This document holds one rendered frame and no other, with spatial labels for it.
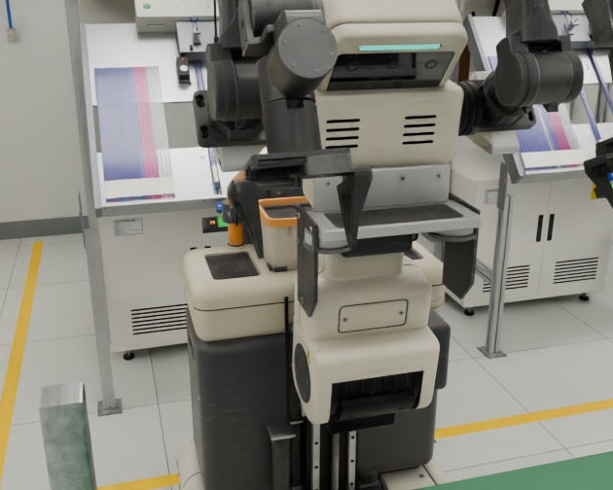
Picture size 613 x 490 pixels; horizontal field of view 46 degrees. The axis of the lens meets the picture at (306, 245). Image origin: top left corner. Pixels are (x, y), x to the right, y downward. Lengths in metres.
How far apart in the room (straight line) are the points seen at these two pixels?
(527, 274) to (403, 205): 2.14
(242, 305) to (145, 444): 1.06
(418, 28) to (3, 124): 3.41
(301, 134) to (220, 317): 0.76
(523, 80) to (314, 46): 0.46
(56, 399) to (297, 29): 0.38
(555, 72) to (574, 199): 2.16
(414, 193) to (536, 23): 0.30
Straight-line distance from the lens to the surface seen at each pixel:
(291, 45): 0.68
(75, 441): 0.54
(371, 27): 1.02
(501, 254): 2.76
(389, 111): 1.11
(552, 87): 1.11
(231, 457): 1.61
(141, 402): 2.62
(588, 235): 3.35
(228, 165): 1.07
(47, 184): 4.31
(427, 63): 1.09
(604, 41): 0.96
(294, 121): 0.74
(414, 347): 1.23
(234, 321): 1.45
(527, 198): 3.12
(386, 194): 1.12
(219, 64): 0.95
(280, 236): 1.45
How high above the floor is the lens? 1.37
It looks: 20 degrees down
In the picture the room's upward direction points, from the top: straight up
